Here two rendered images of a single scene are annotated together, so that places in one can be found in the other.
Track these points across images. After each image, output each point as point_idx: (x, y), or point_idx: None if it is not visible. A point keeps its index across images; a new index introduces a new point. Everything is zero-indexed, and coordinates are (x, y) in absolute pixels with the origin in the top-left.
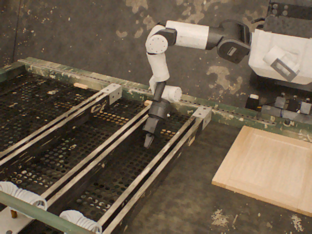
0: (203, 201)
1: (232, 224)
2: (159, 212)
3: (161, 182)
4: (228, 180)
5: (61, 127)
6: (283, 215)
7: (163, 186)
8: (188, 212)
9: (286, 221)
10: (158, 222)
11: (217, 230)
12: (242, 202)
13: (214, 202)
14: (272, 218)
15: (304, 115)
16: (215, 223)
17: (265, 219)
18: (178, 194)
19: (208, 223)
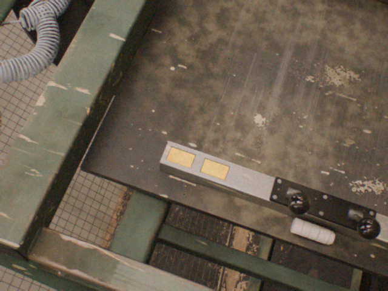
0: (368, 56)
1: (333, 91)
2: (327, 3)
3: (387, 0)
4: None
5: None
6: (379, 169)
7: (382, 6)
8: (337, 37)
9: (367, 170)
10: (308, 3)
11: (315, 72)
12: (387, 110)
13: (371, 71)
14: (365, 149)
15: None
16: (329, 70)
17: (360, 139)
18: (372, 25)
19: (325, 62)
